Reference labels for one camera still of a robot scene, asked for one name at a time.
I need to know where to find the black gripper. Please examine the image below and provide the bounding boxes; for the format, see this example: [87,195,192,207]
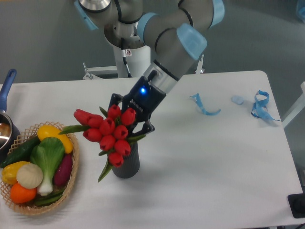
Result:
[108,76,166,137]

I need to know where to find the red tulip bouquet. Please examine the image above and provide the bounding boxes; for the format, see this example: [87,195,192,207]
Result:
[60,105,145,182]

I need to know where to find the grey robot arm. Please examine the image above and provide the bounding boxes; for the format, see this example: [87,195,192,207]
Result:
[74,0,225,137]

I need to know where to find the dark grey ribbed vase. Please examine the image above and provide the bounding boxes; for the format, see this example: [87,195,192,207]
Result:
[112,143,140,179]

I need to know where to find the yellow squash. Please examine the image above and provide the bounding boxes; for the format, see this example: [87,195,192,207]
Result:
[37,125,73,154]

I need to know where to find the purple sweet potato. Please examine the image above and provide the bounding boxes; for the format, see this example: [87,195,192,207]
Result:
[53,154,73,187]

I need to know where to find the green bok choy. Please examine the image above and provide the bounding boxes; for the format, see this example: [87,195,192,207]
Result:
[30,137,65,196]

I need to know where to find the small light blue cap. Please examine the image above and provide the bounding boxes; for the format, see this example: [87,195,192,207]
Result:
[231,95,244,105]

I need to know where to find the woven wicker basket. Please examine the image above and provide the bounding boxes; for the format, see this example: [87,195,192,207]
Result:
[0,121,80,216]

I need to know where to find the dark green cucumber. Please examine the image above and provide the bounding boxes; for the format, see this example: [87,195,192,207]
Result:
[0,136,41,168]

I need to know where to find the cream white garlic bulb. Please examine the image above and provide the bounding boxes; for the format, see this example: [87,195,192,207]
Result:
[16,163,43,189]

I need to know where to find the green bean pods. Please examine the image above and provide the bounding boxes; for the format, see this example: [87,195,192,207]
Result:
[34,189,64,207]

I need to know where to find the knotted blue ribbon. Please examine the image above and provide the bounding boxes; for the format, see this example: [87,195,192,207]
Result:
[251,90,280,122]

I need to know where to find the yellow bell pepper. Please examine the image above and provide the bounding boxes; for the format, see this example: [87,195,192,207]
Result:
[1,161,30,185]

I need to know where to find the orange fruit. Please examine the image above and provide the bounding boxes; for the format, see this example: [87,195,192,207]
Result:
[10,183,37,204]

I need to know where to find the black device at edge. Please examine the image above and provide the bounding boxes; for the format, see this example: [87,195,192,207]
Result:
[287,193,305,219]

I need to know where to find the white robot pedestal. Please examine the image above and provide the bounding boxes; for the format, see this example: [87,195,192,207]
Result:
[112,46,151,78]

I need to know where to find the white metal base bracket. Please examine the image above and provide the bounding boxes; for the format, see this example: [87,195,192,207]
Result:
[82,54,205,80]

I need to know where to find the curled blue strap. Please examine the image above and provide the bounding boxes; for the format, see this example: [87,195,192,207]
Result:
[189,93,222,116]

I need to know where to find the blue handled saucepan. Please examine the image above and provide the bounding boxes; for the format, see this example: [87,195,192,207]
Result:
[0,69,20,163]

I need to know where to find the white frame at right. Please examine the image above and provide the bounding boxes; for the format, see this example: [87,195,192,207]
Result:
[282,82,305,128]

